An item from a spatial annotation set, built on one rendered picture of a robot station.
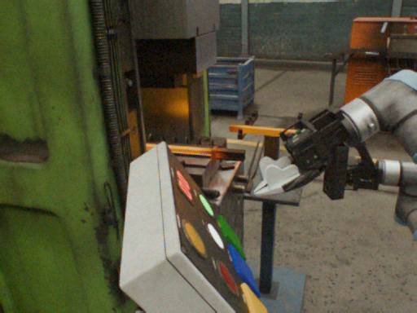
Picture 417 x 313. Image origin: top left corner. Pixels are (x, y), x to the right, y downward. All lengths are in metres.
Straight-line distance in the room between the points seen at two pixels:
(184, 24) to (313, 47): 7.79
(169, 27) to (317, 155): 0.47
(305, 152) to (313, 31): 7.98
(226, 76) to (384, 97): 4.14
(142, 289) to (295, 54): 8.42
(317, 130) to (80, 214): 0.55
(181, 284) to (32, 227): 0.72
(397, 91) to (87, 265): 0.78
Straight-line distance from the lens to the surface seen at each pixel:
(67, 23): 0.73
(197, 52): 0.96
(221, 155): 1.14
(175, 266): 0.40
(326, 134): 0.68
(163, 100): 1.40
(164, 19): 0.91
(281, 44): 8.77
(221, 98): 4.85
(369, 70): 4.45
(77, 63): 0.74
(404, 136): 0.70
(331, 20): 8.52
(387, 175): 1.10
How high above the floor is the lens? 1.44
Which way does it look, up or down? 24 degrees down
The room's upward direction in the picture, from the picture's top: 2 degrees counter-clockwise
